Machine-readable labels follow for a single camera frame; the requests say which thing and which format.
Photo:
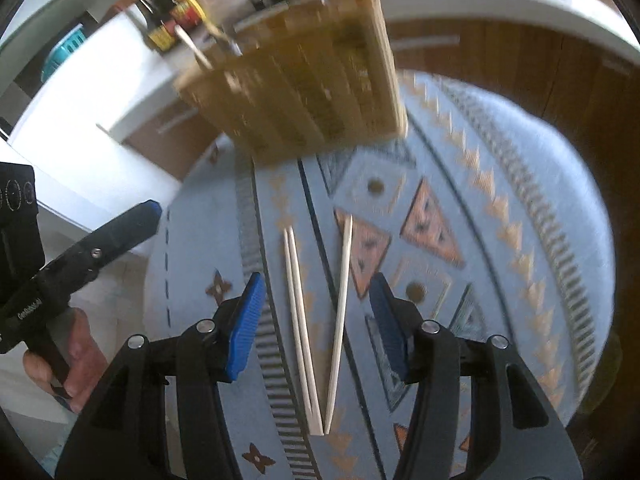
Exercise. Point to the white kitchen counter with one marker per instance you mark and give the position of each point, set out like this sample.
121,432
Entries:
100,95
500,5

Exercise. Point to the yellow and red packet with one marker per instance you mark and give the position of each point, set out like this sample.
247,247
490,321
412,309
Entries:
189,5

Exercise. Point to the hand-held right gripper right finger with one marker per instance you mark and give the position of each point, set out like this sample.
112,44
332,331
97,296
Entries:
387,330

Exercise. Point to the dark bottle with yellow label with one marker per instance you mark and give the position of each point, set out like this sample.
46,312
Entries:
160,25

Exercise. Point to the blue patterned tablecloth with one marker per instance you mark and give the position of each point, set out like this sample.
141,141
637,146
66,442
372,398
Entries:
525,185

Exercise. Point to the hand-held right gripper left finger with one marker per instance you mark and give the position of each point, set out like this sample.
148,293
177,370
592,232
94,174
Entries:
247,330

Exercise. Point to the yellow plastic utensil basket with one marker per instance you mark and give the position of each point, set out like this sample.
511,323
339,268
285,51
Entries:
310,75

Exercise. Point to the teal plastic basket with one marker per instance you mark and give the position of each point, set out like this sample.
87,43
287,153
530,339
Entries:
65,52

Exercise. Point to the person's left hand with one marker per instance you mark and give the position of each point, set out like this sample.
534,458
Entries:
80,355

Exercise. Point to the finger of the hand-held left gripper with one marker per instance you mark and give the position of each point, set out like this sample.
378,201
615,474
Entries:
115,237
30,317

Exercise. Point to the wooden chopstick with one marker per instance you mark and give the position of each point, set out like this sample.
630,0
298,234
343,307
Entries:
298,330
340,320
306,330
192,47

